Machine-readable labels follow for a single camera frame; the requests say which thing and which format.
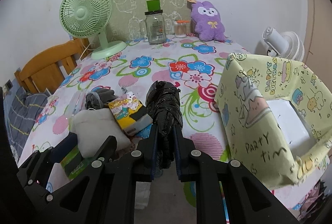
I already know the pink black bag on floor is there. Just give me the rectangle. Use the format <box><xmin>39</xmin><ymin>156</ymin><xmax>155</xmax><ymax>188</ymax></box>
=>
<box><xmin>297</xmin><ymin>180</ymin><xmax>331</xmax><ymax>223</ymax></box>

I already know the dark grey drawstring pouch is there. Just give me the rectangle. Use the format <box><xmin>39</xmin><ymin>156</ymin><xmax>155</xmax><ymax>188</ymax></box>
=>
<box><xmin>85</xmin><ymin>88</ymin><xmax>118</xmax><ymax>109</ymax></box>

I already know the green tissue pack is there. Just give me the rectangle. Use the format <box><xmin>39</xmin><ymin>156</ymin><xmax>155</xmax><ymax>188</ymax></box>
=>
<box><xmin>60</xmin><ymin>145</ymin><xmax>90</xmax><ymax>180</ymax></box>

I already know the toothpick jar orange lid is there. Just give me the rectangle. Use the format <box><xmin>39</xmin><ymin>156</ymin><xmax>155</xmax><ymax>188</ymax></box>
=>
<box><xmin>173</xmin><ymin>20</ymin><xmax>190</xmax><ymax>38</ymax></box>

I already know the green desk fan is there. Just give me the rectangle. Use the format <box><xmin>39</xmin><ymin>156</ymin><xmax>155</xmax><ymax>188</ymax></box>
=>
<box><xmin>59</xmin><ymin>0</ymin><xmax>127</xmax><ymax>60</ymax></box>

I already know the black plastic bag bundle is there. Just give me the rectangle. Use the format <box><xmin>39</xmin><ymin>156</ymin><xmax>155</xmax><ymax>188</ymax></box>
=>
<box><xmin>146</xmin><ymin>81</ymin><xmax>183</xmax><ymax>170</ymax></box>

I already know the green cup on jar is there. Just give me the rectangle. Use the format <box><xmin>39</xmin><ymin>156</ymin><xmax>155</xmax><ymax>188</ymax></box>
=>
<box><xmin>146</xmin><ymin>0</ymin><xmax>161</xmax><ymax>12</ymax></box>

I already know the green cartoon backing board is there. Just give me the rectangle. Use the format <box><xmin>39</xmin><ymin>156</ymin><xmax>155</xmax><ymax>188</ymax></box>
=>
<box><xmin>106</xmin><ymin>0</ymin><xmax>191</xmax><ymax>41</ymax></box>

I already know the clear plastic sleeve pack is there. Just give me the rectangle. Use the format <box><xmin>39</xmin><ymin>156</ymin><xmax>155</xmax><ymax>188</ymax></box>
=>
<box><xmin>65</xmin><ymin>90</ymin><xmax>86</xmax><ymax>122</ymax></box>

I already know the glass mason jar mug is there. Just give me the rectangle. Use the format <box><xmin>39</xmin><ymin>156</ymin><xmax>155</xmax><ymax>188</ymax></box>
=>
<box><xmin>140</xmin><ymin>10</ymin><xmax>167</xmax><ymax>45</ymax></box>

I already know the yellow cartoon paper box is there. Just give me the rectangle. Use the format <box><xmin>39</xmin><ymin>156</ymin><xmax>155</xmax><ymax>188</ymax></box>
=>
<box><xmin>215</xmin><ymin>53</ymin><xmax>331</xmax><ymax>189</ymax></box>

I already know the grey plaid bedding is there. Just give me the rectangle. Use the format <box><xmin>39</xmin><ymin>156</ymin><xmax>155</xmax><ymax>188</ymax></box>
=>
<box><xmin>6</xmin><ymin>86</ymin><xmax>50</xmax><ymax>163</ymax></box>

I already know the white cloth drawstring pouch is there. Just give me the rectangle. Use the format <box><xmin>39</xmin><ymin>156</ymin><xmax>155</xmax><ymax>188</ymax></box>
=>
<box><xmin>70</xmin><ymin>108</ymin><xmax>131</xmax><ymax>158</ymax></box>

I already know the yellow cartoon print pouch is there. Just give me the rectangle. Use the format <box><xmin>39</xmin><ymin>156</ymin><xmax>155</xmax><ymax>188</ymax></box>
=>
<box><xmin>108</xmin><ymin>92</ymin><xmax>153</xmax><ymax>136</ymax></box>

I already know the purple plush bunny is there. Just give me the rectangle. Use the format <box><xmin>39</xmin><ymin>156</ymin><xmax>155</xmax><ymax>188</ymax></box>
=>
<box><xmin>191</xmin><ymin>1</ymin><xmax>226</xmax><ymax>42</ymax></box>

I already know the white standing fan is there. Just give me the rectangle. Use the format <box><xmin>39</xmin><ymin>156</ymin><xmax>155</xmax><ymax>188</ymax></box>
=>
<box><xmin>262</xmin><ymin>27</ymin><xmax>305</xmax><ymax>62</ymax></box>

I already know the floral tablecloth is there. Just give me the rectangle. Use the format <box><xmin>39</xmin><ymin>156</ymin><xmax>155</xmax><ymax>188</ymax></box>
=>
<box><xmin>18</xmin><ymin>36</ymin><xmax>244</xmax><ymax>163</ymax></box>

